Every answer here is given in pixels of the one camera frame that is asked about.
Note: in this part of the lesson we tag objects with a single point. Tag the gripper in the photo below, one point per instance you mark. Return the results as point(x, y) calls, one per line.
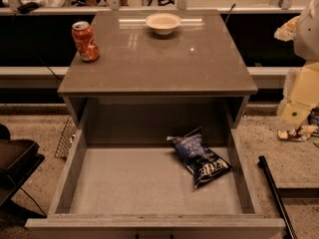
point(308, 34)

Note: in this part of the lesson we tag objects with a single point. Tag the blue chip bag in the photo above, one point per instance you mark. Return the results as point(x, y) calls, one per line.
point(204, 164)

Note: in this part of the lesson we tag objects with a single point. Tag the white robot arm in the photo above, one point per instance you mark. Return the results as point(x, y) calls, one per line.
point(306, 41)

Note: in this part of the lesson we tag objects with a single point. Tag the grey cabinet with counter top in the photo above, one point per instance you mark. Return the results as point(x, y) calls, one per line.
point(198, 59)

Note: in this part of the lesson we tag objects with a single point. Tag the open grey top drawer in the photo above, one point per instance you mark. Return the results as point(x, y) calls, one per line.
point(123, 181)

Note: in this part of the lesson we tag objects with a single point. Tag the brown snack wrapper on floor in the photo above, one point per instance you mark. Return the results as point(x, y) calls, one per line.
point(302, 133)

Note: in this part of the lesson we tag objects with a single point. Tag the white paper bowl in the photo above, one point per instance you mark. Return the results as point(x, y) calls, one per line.
point(163, 23)

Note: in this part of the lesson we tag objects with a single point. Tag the black pole on floor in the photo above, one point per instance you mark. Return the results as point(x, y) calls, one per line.
point(290, 233)

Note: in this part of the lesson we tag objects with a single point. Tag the orange soda can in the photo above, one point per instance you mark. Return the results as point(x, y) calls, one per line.
point(83, 37)

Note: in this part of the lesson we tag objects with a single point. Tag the black tray stand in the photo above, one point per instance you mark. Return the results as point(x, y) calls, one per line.
point(18, 160)

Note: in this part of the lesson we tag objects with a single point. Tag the wire mesh basket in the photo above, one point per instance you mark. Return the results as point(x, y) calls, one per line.
point(66, 139)

